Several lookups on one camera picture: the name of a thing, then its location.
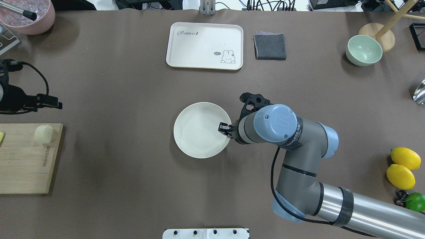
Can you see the yellow lemon lower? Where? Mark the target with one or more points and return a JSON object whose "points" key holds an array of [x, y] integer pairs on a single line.
{"points": [[400, 176]]}

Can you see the yellow lemon upper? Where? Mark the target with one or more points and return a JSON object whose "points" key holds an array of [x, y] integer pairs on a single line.
{"points": [[406, 157]]}

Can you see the wooden cutting board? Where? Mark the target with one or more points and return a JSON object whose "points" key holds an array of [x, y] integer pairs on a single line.
{"points": [[27, 167]]}

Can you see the green lime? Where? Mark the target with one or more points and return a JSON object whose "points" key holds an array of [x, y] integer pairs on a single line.
{"points": [[416, 202]]}

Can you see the metal scoop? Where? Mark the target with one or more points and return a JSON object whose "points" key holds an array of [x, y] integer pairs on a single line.
{"points": [[419, 93]]}

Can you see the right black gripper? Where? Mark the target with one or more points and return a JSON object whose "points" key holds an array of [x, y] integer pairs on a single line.
{"points": [[224, 128]]}

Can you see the cream round plate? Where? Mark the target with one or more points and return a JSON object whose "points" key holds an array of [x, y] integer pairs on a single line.
{"points": [[196, 130]]}

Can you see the aluminium frame post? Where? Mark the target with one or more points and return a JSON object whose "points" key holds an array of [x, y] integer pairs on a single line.
{"points": [[207, 7]]}

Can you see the pink bowl with ice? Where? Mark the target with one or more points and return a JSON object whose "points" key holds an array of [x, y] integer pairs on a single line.
{"points": [[43, 10]]}

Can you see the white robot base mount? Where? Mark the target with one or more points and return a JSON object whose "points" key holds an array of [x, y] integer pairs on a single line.
{"points": [[207, 233]]}

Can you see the dark cherries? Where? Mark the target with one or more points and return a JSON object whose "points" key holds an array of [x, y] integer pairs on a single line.
{"points": [[401, 196]]}

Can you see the mint green bowl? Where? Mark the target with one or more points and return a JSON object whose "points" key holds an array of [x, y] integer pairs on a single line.
{"points": [[362, 50]]}

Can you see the wooden cup stand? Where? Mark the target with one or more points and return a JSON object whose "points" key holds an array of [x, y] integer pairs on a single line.
{"points": [[382, 33]]}

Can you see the yellow lemon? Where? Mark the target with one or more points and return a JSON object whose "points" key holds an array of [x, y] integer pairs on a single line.
{"points": [[400, 176], [406, 157]]}

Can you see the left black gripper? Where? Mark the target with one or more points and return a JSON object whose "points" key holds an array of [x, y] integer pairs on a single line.
{"points": [[14, 97]]}

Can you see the folded grey cloth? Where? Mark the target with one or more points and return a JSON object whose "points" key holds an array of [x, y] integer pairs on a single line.
{"points": [[270, 46]]}

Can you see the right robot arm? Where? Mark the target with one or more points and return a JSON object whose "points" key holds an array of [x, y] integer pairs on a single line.
{"points": [[302, 144]]}

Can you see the cream rabbit tray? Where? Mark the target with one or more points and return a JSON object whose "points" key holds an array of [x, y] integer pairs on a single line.
{"points": [[205, 46]]}

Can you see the metal tongs handle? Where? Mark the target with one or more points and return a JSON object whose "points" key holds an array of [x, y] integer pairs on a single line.
{"points": [[12, 8]]}

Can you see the white steamed bun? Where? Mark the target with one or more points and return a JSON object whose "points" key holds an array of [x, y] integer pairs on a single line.
{"points": [[43, 134]]}

